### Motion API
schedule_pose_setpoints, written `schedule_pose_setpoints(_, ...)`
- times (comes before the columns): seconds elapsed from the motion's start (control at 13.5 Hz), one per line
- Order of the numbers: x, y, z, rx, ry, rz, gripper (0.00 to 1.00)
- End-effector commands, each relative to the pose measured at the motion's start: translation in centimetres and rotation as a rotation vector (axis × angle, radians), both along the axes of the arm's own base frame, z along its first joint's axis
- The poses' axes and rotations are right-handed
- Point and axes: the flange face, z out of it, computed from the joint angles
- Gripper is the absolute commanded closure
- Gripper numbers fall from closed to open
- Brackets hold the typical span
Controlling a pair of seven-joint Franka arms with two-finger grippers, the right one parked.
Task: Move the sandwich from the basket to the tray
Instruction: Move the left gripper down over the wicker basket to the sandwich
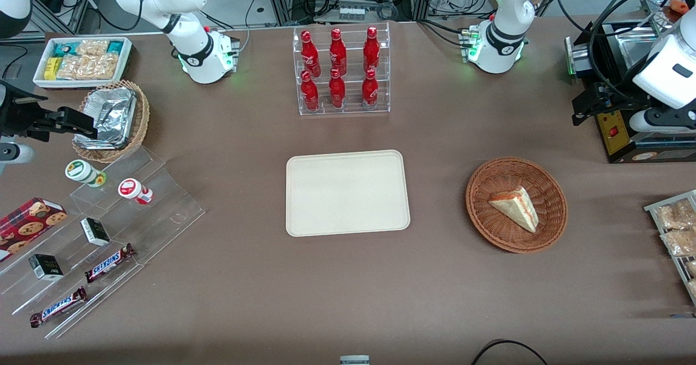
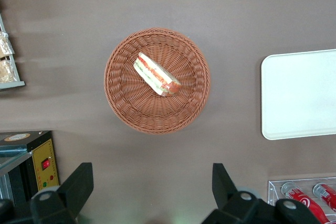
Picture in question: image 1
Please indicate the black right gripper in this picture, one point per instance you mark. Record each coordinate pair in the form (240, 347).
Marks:
(17, 116)

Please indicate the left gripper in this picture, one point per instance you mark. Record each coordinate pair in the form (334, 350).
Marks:
(613, 98)

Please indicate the triangle sandwich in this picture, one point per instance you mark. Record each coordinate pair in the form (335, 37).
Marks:
(516, 207)

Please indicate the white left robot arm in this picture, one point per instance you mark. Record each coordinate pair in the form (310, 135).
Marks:
(503, 11)

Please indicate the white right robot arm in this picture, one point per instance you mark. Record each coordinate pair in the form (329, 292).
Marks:
(198, 55)

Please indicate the light wicker basket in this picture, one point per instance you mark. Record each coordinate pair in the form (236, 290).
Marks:
(142, 115)

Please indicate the tray of wrapped pastries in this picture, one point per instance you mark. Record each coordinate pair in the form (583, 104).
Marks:
(652, 208)

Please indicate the round brown wicker basket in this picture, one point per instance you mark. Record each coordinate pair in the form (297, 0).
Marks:
(489, 229)

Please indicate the beige plastic tray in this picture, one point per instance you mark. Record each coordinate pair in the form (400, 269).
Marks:
(348, 193)

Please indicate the black hot food warmer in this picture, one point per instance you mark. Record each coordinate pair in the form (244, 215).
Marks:
(617, 142)

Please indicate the grey box with green light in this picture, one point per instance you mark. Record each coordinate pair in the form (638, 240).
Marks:
(579, 57)

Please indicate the white rectangular snack bin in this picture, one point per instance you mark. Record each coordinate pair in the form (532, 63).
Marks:
(38, 79)

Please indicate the green lidded white cup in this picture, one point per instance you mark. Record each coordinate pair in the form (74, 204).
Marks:
(80, 171)

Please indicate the stacked aluminium foil containers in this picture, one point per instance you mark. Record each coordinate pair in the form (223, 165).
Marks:
(111, 115)

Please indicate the yellow snack packet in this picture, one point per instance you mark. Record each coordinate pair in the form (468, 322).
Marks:
(52, 68)

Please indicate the clear bag of crackers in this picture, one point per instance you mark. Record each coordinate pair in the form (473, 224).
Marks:
(89, 67)

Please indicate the teal snack packet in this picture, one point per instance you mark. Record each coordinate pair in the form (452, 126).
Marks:
(65, 49)

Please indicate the red lidded white cup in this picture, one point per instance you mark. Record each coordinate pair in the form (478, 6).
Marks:
(131, 189)

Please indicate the red chocolate chip cookie box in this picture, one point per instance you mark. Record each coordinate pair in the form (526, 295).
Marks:
(27, 223)

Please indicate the small black box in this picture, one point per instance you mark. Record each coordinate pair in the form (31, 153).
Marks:
(46, 267)
(95, 232)

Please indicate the red sausage in warmer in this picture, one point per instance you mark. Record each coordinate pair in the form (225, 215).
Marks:
(681, 6)

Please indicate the clear bag of fried snacks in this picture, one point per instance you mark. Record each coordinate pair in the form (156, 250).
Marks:
(674, 215)
(679, 242)

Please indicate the clear acrylic stepped shelf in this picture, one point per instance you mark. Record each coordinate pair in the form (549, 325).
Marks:
(163, 212)

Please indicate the Snickers chocolate bar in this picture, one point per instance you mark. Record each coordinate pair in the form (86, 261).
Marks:
(109, 263)
(57, 307)

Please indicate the red cola bottle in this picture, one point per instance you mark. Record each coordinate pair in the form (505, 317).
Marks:
(370, 90)
(371, 49)
(310, 93)
(337, 52)
(310, 55)
(337, 90)

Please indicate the clear acrylic bottle rack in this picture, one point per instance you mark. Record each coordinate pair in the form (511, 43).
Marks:
(350, 90)

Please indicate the small grey box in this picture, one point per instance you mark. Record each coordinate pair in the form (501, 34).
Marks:
(354, 360)

